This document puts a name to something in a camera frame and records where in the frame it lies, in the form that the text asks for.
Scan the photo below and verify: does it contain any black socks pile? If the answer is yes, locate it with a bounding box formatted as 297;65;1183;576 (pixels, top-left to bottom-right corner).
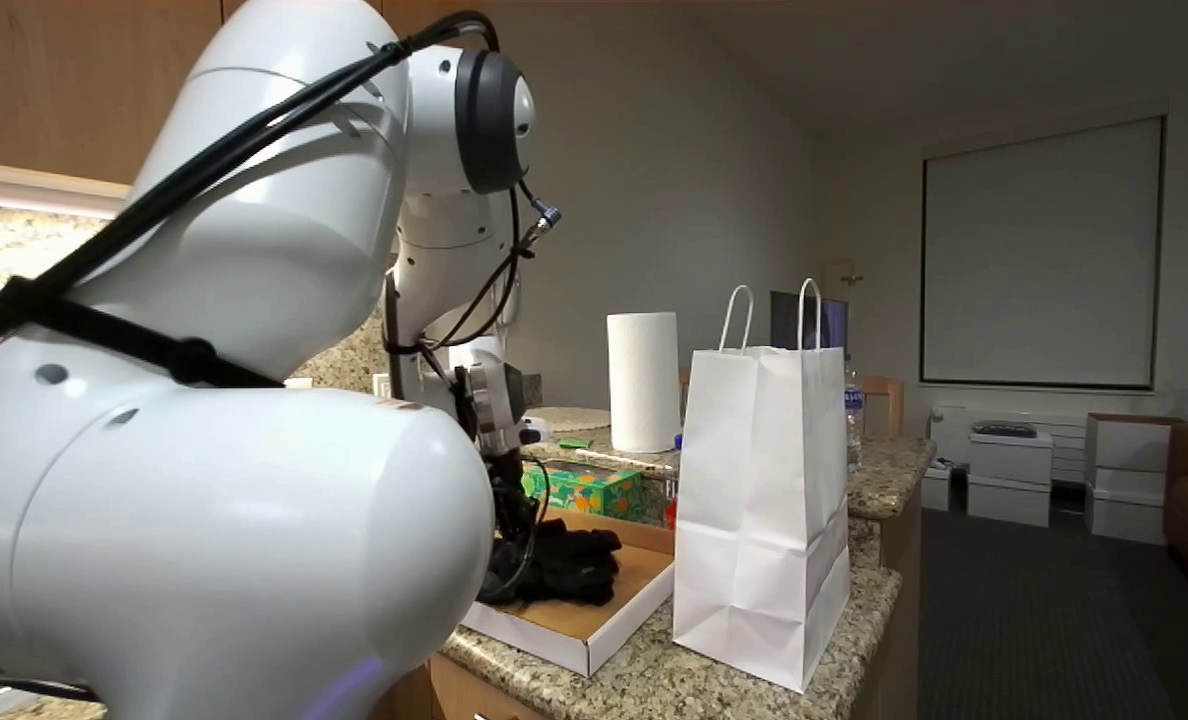
474;520;621;608

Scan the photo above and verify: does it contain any white paper bag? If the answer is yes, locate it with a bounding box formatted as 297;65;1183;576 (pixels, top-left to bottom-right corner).
671;281;847;691

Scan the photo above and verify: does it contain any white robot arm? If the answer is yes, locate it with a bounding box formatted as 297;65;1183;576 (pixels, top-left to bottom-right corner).
0;0;532;720

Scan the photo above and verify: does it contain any white paper towel roll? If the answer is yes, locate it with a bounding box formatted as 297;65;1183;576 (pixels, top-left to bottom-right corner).
607;312;680;456

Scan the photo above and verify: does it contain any green tissue box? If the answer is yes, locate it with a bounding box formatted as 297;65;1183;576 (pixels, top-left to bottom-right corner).
523;465;659;523

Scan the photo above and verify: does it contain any cardboard tray box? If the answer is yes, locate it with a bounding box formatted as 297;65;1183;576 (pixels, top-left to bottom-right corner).
464;510;675;677

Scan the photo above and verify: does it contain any white storage box left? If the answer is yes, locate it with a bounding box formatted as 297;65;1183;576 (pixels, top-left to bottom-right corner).
966;423;1051;529

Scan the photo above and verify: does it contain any white storage box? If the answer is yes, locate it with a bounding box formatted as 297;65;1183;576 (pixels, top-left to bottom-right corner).
966;423;1051;529
1086;414;1173;542

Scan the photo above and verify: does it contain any white projector screen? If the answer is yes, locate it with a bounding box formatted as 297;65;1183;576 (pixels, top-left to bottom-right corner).
921;115;1167;386

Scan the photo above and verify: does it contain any white storage box right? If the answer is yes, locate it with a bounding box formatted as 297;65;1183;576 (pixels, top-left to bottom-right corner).
1086;414;1173;542

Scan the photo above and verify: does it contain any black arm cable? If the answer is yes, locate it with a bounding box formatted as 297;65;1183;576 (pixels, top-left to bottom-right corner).
0;7;505;391

